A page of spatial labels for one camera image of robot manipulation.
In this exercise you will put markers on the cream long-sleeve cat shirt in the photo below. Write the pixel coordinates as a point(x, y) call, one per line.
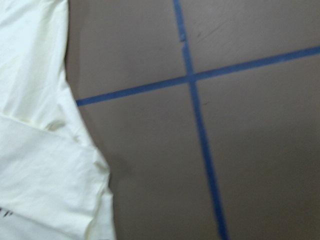
point(54, 181)

